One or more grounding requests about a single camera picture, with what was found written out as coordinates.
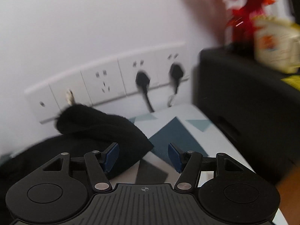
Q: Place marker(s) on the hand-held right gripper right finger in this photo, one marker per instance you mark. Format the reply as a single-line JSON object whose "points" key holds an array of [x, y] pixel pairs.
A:
{"points": [[174, 155]]}

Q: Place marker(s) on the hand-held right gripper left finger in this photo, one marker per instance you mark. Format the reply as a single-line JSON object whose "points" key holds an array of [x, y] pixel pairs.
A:
{"points": [[111, 157]]}

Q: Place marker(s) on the black sweater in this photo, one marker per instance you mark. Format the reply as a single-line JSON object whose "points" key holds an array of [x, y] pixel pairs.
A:
{"points": [[93, 126]]}

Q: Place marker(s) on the geometric patterned tablecloth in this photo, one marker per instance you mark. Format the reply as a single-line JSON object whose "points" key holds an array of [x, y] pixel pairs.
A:
{"points": [[178, 133]]}

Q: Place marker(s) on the black power plug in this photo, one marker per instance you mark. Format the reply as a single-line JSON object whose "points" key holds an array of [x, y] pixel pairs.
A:
{"points": [[141, 78], [177, 71]]}

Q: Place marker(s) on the large black box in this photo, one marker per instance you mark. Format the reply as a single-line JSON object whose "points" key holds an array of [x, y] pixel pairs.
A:
{"points": [[234, 93]]}

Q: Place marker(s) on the yellow object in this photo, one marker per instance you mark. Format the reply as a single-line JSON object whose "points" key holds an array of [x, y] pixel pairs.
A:
{"points": [[293, 81]]}

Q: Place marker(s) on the white yellow packet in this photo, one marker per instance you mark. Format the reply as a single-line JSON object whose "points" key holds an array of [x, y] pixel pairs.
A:
{"points": [[274, 46]]}

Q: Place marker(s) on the red orange flowers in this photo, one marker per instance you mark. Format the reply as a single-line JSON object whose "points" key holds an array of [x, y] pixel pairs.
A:
{"points": [[246, 11]]}

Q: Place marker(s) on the white wall socket panel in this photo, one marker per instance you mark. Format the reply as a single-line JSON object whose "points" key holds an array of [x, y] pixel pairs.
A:
{"points": [[105, 75]]}

